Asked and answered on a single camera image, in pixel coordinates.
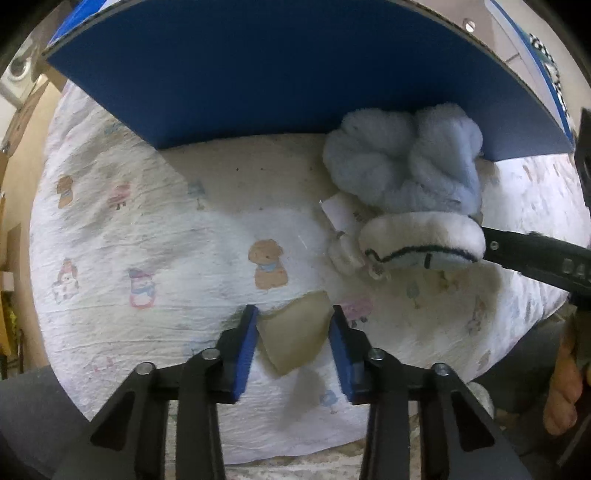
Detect tan sock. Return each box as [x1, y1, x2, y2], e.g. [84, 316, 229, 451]
[256, 293, 334, 376]

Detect blue and white cardboard box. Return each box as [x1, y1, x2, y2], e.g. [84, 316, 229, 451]
[41, 0, 578, 162]

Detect light blue fluffy socks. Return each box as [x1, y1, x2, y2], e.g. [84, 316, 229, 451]
[322, 104, 485, 217]

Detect white plush sock dark trim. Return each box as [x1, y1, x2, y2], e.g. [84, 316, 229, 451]
[358, 211, 486, 274]

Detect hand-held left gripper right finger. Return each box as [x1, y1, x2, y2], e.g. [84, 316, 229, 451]
[329, 305, 536, 480]

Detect clear plastic bag with tag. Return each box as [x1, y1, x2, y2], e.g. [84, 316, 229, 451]
[320, 194, 393, 281]

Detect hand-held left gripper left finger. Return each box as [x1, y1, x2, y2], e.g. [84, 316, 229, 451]
[53, 305, 259, 480]

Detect person's right hand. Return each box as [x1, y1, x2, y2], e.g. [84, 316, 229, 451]
[544, 318, 591, 435]

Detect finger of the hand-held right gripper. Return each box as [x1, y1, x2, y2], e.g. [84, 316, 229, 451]
[481, 225, 555, 284]

